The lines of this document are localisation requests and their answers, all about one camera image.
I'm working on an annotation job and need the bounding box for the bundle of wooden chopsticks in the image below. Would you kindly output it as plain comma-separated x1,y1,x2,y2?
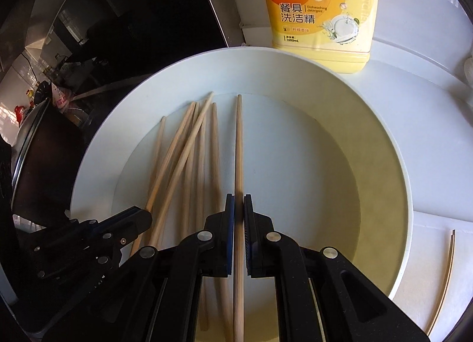
129,91,234,332

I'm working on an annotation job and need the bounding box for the white round basin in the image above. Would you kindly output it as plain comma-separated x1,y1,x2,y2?
70,46,414,342

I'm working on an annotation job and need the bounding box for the white cutting board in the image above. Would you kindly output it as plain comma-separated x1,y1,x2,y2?
384,211,473,342

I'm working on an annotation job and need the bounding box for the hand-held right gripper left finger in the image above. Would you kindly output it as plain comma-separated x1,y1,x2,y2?
41,194,236,342

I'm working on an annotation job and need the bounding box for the yellow dish detergent bottle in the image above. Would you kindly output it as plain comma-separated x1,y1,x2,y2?
256,0,382,74

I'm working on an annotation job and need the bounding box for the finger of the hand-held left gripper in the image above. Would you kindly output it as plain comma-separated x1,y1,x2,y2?
88,207,153,266
69,207,140,226

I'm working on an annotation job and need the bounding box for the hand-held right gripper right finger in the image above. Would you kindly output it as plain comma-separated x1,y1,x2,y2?
243,194,431,342

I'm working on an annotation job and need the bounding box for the single wooden chopstick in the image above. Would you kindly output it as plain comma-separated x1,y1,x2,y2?
427,230,456,335
234,94,245,342

